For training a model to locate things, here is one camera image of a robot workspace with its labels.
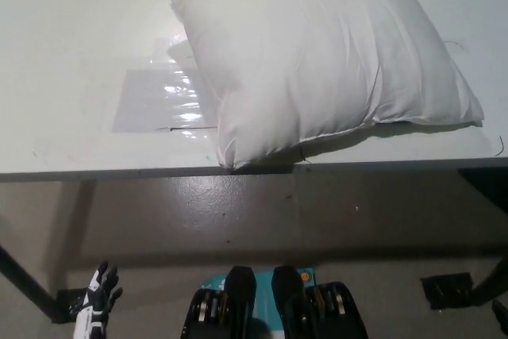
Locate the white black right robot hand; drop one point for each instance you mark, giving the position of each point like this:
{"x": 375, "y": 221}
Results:
{"x": 502, "y": 309}

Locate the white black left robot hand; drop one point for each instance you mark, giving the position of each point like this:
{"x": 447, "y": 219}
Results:
{"x": 93, "y": 303}

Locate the white square pillow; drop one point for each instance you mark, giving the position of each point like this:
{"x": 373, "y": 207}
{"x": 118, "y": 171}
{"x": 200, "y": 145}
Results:
{"x": 317, "y": 65}

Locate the black robot legs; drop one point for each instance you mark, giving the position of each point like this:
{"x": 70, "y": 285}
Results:
{"x": 285, "y": 307}

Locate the black slanted table leg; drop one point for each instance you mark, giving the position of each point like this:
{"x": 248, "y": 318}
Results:
{"x": 28, "y": 279}
{"x": 492, "y": 281}

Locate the thin dark hooked thread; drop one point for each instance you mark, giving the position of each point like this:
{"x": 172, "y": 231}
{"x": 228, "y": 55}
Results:
{"x": 501, "y": 148}

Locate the grey laminated sheet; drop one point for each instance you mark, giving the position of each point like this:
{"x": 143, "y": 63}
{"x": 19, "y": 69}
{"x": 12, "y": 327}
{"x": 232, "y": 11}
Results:
{"x": 155, "y": 105}

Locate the short dark thread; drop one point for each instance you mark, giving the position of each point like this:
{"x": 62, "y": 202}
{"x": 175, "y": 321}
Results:
{"x": 301, "y": 155}

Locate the thin dark curved thread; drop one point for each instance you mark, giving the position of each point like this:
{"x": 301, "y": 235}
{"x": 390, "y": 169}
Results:
{"x": 454, "y": 42}

